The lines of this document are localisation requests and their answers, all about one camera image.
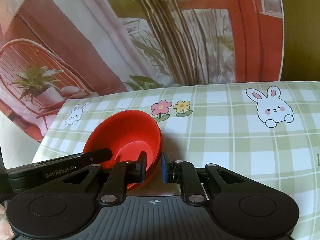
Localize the red bowl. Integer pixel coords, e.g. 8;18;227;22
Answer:
84;110;163;185

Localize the green checkered bunny tablecloth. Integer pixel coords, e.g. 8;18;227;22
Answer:
33;81;319;239

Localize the printed room scene backdrop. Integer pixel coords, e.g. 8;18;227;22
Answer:
0;0;286;144

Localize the yellow wooden board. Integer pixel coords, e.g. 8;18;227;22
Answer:
281;0;319;81

